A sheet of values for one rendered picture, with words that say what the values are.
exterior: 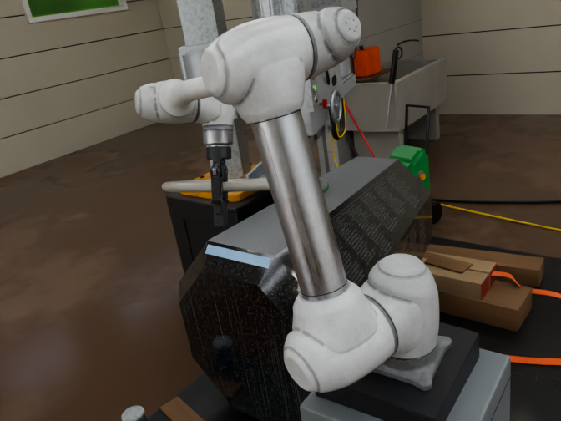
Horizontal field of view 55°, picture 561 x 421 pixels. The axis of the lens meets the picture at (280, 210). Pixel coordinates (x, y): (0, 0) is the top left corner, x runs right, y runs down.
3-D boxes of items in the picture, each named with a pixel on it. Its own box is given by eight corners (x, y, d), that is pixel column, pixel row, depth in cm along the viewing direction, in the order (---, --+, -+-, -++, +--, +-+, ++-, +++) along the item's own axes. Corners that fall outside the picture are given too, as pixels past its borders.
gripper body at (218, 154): (228, 144, 154) (229, 177, 155) (234, 146, 162) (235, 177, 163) (202, 145, 155) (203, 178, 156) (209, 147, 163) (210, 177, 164)
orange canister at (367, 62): (349, 82, 539) (346, 48, 527) (371, 72, 575) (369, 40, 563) (369, 81, 526) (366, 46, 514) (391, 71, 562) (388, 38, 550)
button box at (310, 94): (313, 108, 228) (305, 38, 218) (320, 107, 227) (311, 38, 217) (308, 112, 222) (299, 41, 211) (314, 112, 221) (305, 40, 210)
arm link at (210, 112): (226, 128, 165) (186, 127, 159) (224, 77, 164) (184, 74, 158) (241, 125, 156) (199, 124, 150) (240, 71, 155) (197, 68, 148)
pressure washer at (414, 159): (408, 210, 431) (401, 102, 399) (443, 220, 403) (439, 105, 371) (376, 224, 413) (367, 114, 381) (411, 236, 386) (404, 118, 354)
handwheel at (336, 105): (324, 119, 253) (320, 87, 247) (345, 118, 249) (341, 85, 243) (315, 128, 240) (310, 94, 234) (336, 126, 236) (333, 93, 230)
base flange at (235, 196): (177, 193, 319) (174, 185, 317) (233, 167, 352) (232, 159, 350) (235, 204, 288) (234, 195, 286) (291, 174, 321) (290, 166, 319)
